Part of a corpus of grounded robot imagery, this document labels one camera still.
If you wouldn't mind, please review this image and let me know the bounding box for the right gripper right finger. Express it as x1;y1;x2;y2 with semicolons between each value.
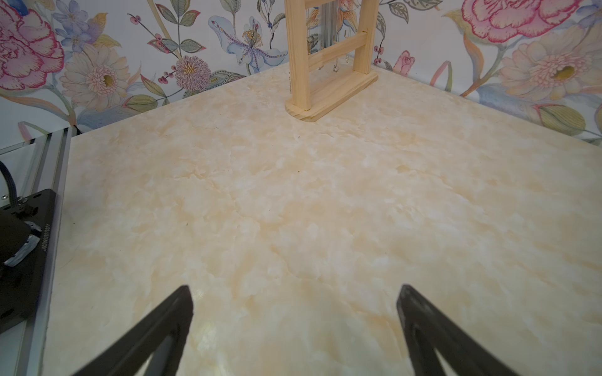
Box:
397;285;516;376

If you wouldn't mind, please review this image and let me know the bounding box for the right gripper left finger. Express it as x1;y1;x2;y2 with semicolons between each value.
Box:
76;285;194;375

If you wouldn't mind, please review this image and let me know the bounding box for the wooden jewelry display stand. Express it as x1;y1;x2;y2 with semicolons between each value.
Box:
285;0;379;122

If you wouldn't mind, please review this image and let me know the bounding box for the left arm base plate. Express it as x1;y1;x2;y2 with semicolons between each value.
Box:
1;189;56;333

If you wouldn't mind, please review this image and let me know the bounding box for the aluminium mounting rail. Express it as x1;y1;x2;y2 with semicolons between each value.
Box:
1;128;73;375

